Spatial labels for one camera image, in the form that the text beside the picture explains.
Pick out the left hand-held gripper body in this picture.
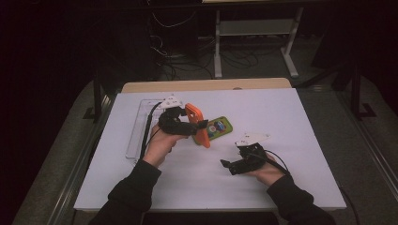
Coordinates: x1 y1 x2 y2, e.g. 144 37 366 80
157 94 200 137

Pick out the light wooden table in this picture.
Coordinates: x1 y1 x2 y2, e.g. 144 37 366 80
121 77 293 94

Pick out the floor cable bundle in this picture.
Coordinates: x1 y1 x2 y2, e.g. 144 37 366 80
149 34 217 81

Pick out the metal rail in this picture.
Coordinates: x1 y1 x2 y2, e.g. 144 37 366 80
337 93 398 195
46 93 116 225

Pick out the hand-held gripper black cable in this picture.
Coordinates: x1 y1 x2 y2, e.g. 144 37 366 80
264 149 292 176
139 101 163 160

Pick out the thin black cable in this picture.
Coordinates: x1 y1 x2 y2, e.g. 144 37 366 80
339 187 360 225

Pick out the orange phone case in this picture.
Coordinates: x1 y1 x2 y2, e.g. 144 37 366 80
184 102 211 149

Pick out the person's right hand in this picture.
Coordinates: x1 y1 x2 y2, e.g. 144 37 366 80
247 153 294 188

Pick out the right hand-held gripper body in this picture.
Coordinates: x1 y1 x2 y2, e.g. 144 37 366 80
229 132 271 176

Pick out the black metal stand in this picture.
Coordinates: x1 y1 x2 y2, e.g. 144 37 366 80
350 62 378 121
83 71 106 123

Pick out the person's left hand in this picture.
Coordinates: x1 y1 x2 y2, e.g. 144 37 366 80
142 123 189 168

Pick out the left hand-held gripper black cable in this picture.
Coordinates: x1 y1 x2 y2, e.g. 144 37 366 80
139 101 163 160

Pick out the right hand-held gripper black cable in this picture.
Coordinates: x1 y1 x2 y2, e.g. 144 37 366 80
264 149 292 176

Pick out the clear plastic tray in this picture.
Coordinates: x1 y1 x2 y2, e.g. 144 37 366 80
125 98 168 165

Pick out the white metal desk frame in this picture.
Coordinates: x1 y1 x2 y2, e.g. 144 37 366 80
213 7 304 79

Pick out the green cartoon phone case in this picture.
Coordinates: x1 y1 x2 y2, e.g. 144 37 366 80
191 115 234 145

